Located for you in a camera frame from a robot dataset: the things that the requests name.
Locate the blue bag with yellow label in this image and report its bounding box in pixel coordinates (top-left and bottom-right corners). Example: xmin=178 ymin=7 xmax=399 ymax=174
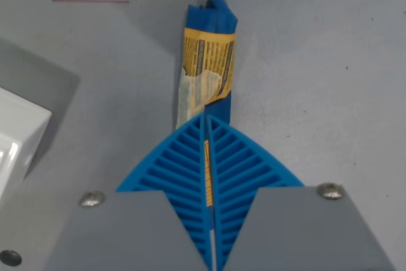
xmin=174 ymin=0 xmax=239 ymax=230

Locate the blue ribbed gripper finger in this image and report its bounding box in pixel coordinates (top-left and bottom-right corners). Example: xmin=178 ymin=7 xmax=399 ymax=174
xmin=206 ymin=114 xmax=398 ymax=271
xmin=41 ymin=114 xmax=213 ymax=271

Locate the white electrical socket box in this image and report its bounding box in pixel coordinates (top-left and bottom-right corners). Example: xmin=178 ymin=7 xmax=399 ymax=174
xmin=0 ymin=86 xmax=53 ymax=202

